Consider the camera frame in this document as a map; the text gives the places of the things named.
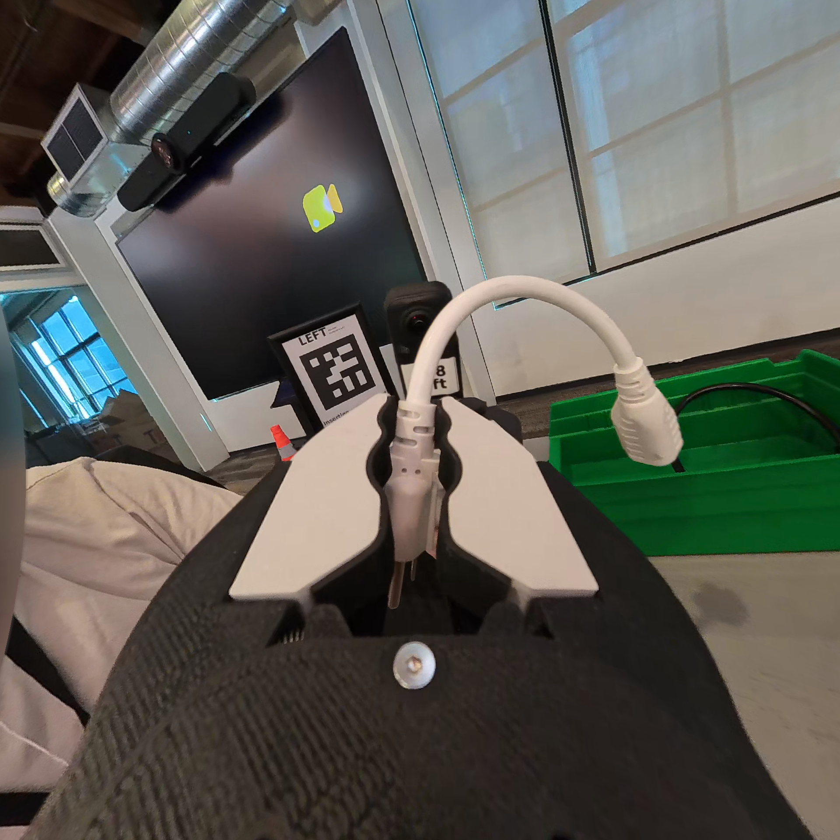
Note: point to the cardboard box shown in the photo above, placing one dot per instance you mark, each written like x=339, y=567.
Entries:
x=124, y=420

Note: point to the white air vent grille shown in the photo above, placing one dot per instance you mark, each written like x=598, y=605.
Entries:
x=72, y=138

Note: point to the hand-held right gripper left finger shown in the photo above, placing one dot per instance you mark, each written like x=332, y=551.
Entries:
x=308, y=518

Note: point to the round spiral metal duct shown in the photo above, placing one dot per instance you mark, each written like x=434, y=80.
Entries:
x=184, y=52

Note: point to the black video bar camera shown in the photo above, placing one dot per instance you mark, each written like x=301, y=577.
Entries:
x=197, y=118

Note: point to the large frosted window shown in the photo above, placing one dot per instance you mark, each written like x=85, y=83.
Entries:
x=656, y=131

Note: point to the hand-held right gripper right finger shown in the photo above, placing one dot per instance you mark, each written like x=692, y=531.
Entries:
x=525, y=518

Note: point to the framed printed sign on stand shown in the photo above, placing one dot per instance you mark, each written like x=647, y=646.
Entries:
x=334, y=367

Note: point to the large black wall screen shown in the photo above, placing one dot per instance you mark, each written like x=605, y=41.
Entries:
x=229, y=275

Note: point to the interior glass partition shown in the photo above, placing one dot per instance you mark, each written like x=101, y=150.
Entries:
x=65, y=354

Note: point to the green plastic crate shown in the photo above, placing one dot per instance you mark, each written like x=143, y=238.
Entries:
x=722, y=512

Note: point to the person's pale clothing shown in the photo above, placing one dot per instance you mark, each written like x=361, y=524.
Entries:
x=98, y=525

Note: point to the orange traffic cone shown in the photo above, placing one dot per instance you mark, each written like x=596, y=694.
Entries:
x=282, y=446

